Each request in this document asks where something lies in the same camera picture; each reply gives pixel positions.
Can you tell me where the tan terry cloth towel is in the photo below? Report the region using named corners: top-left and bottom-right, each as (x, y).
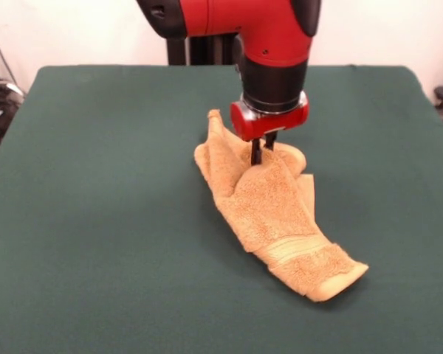
top-left (193, 108), bottom-right (370, 304)

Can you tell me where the dark green table cloth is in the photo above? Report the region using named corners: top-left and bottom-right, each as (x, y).
top-left (0, 65), bottom-right (443, 354)

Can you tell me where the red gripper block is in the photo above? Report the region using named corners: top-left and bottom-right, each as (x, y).
top-left (230, 91), bottom-right (311, 166)

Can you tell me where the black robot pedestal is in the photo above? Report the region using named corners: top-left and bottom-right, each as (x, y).
top-left (165, 35), bottom-right (241, 66)

